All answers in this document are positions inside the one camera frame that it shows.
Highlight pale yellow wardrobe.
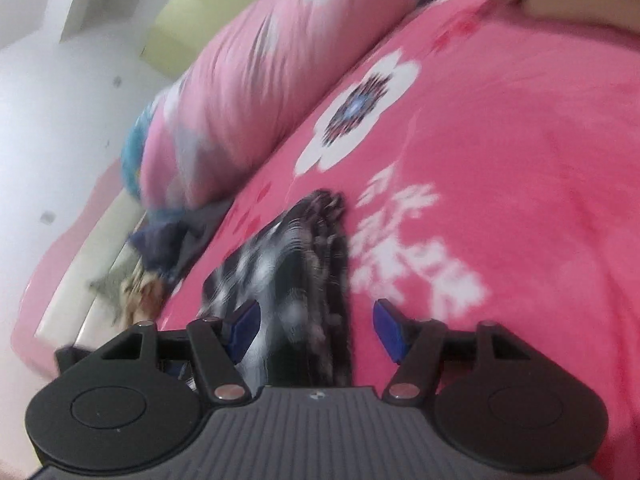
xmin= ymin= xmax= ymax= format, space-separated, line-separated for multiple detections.
xmin=140 ymin=0 xmax=301 ymax=81

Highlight pink white headboard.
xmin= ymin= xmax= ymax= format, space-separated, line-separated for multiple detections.
xmin=10 ymin=155 xmax=151 ymax=376

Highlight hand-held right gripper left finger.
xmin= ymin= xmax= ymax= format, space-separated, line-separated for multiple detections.
xmin=100 ymin=299 xmax=262 ymax=406

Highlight pink floral duvet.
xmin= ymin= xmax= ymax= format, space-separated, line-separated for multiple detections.
xmin=140 ymin=0 xmax=431 ymax=211

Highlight dark grey garment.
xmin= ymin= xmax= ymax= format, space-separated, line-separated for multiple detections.
xmin=175 ymin=197 xmax=236 ymax=281

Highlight beige garment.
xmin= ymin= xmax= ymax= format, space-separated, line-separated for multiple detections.
xmin=120 ymin=265 xmax=168 ymax=326

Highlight pink floral blanket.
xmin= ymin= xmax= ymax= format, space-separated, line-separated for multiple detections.
xmin=157 ymin=0 xmax=640 ymax=441

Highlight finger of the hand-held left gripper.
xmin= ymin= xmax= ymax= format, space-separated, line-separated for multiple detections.
xmin=54 ymin=345 xmax=85 ymax=377

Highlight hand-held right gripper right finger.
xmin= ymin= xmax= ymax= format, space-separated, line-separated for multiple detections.
xmin=372 ymin=298 xmax=536 ymax=406

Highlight teal striped quilt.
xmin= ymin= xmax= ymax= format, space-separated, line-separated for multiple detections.
xmin=120 ymin=100 xmax=201 ymax=226

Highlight black white plaid pants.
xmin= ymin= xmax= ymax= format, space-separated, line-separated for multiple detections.
xmin=200 ymin=189 xmax=356 ymax=391

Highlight green patterned pillow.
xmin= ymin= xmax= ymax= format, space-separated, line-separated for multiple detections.
xmin=87 ymin=260 xmax=131 ymax=321

